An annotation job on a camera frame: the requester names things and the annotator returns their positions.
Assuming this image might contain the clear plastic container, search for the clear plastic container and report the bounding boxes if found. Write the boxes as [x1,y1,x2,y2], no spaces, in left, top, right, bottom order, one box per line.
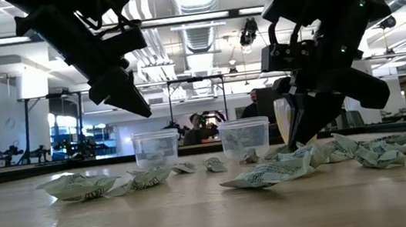
[217,115,274,162]
[130,127,183,172]

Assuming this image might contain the black metal frame rig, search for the black metal frame rig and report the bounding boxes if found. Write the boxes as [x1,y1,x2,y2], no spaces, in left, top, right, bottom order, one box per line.
[165,72,230,131]

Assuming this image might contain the black metal frame stand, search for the black metal frame stand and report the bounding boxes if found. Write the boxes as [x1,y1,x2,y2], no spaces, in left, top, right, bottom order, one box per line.
[16,89,91,167]

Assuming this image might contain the white pillar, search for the white pillar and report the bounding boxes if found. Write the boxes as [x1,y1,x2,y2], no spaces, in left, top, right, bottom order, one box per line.
[339,59,383,129]

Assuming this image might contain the black hanging camera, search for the black hanging camera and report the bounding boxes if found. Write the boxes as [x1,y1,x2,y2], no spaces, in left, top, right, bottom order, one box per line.
[237,16,261,48]
[377,14,398,31]

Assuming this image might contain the black metal table frame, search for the black metal table frame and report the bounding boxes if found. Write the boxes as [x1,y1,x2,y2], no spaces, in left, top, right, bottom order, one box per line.
[0,118,406,186]

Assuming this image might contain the silver ventilation duct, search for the silver ventilation duct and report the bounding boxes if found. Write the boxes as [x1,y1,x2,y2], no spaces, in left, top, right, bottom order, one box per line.
[169,0,236,98]

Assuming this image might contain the black monitor panel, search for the black monitor panel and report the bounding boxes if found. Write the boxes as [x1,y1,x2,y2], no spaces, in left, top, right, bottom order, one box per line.
[254,85,288,138]

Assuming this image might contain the black right camera cable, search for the black right camera cable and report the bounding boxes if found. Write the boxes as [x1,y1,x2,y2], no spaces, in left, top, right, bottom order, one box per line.
[253,0,329,52]

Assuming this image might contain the white mug orange inside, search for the white mug orange inside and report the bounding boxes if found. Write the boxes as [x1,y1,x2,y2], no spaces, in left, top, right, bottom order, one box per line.
[273,94,320,150]

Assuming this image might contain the person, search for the person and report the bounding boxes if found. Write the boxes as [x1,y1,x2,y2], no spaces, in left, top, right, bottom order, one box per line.
[180,111,219,147]
[237,88,263,119]

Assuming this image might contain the black frame bar with lights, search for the black frame bar with lights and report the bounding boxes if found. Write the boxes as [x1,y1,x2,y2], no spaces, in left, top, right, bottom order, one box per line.
[0,0,386,48]

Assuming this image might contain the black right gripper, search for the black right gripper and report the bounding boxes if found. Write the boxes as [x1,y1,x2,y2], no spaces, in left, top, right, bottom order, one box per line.
[270,58,397,152]

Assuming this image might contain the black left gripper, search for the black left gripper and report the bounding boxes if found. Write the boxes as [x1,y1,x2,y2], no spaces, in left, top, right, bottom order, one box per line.
[13,0,153,132]

